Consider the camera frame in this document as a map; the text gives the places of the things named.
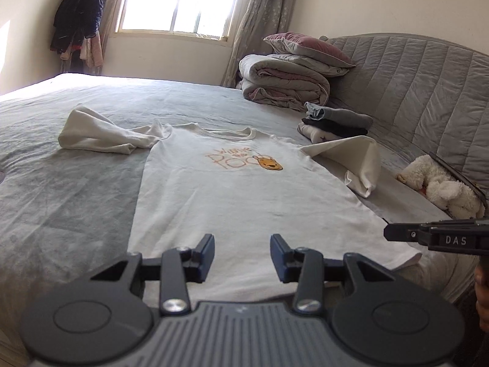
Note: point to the grey bed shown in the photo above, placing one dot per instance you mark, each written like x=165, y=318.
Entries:
x=76, y=168

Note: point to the folded grey sweater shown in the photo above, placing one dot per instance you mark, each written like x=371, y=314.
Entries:
x=345, y=118

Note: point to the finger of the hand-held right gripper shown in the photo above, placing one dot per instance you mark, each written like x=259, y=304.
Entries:
x=401, y=232

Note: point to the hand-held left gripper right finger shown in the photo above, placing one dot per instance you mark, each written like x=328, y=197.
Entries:
x=277, y=257

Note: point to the window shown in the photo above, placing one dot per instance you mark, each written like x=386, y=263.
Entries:
x=179, y=4

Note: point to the white plush toy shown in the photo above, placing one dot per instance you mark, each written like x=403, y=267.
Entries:
x=439, y=188

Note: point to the folded cream garment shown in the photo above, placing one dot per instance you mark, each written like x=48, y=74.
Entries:
x=315, y=135

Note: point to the star-print curtain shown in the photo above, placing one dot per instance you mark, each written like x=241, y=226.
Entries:
x=263, y=11
x=111, y=4

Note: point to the hanging dark jacket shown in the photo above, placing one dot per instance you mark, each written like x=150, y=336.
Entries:
x=78, y=11

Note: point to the grey quilted headboard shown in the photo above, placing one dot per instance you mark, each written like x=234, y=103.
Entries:
x=412, y=84

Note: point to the folded grey pink duvet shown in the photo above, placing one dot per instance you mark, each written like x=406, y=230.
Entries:
x=282, y=81

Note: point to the dark flat tablet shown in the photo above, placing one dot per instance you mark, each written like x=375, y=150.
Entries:
x=467, y=178

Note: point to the white bear-print sweatshirt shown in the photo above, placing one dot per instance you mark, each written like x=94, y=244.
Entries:
x=229, y=206

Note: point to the person's right hand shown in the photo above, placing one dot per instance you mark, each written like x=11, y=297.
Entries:
x=483, y=298

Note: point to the hanging pink garments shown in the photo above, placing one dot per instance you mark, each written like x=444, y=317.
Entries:
x=93, y=47

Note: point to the folded black garment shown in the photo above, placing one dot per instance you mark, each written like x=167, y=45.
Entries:
x=338, y=130

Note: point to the pink pillow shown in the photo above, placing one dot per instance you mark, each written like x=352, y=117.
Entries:
x=301, y=44

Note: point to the grey pillow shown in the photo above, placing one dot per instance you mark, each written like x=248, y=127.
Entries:
x=326, y=67

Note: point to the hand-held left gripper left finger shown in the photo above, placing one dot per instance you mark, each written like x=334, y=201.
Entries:
x=206, y=257

